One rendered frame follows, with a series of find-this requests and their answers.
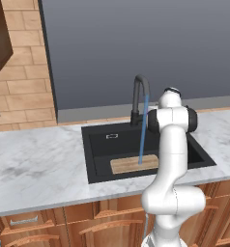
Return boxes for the wooden drawer front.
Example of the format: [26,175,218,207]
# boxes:
[0,229,70,247]
[0,207,57,233]

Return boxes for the dark grey window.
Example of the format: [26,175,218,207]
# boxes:
[38,0,230,124]

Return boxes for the black sink basin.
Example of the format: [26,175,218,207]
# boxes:
[80,121,217,185]

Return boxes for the black curved sink faucet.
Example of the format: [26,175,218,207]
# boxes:
[129,74,151,127]

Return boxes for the silver drawer handle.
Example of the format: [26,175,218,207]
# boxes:
[9,215,40,227]

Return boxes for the light wooden cutting board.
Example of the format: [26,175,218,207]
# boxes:
[109,153,160,176]

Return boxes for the blue water stream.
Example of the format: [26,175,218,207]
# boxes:
[138,94,151,166]

